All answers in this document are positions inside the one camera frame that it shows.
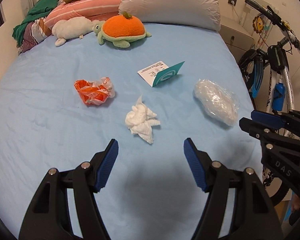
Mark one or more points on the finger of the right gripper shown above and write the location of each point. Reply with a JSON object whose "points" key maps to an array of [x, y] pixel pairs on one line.
{"points": [[279, 120], [254, 129]]}

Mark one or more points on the beige nightstand drawers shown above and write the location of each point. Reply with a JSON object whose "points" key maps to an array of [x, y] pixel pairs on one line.
{"points": [[237, 40]]}

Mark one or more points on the blue water bottle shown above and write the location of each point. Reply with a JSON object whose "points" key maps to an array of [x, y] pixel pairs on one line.
{"points": [[278, 97]]}

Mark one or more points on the lion wall sticker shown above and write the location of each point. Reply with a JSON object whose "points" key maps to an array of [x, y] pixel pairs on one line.
{"points": [[258, 24]]}

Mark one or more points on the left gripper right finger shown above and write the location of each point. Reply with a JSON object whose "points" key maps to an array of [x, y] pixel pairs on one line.
{"points": [[198, 161]]}

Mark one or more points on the striped folded clothes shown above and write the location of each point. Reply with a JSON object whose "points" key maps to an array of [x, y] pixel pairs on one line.
{"points": [[35, 33]]}

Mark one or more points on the light blue bed sheet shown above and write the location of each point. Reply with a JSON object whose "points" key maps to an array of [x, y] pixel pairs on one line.
{"points": [[151, 192]]}

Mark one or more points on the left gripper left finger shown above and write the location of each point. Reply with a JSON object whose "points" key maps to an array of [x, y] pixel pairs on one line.
{"points": [[103, 163]]}

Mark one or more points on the green cloth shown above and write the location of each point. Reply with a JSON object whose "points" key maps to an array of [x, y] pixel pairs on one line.
{"points": [[40, 10]]}

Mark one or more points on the orange white wrapper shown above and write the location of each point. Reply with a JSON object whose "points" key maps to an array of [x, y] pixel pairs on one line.
{"points": [[95, 92]]}

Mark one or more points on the white blue bicycle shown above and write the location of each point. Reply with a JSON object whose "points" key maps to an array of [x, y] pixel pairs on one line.
{"points": [[254, 61]]}

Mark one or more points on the white plush toy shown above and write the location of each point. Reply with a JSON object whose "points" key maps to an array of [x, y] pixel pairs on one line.
{"points": [[75, 27]]}

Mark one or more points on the clear plastic wrap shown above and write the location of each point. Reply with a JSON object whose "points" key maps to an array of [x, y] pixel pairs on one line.
{"points": [[217, 102]]}

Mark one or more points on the wall power socket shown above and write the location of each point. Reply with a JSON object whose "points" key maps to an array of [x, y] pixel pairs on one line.
{"points": [[232, 2]]}

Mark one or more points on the white pillow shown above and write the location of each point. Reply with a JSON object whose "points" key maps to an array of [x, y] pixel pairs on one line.
{"points": [[196, 13]]}

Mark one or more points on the white tissue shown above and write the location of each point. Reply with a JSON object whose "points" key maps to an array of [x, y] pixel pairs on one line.
{"points": [[140, 121]]}

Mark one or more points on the teal folded card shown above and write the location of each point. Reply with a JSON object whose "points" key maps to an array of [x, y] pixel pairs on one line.
{"points": [[159, 72]]}

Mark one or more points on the orange green turtle plush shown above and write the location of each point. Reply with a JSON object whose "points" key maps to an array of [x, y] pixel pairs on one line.
{"points": [[121, 30]]}

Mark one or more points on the pink striped pillow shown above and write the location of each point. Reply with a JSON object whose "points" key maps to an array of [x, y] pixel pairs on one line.
{"points": [[90, 9]]}

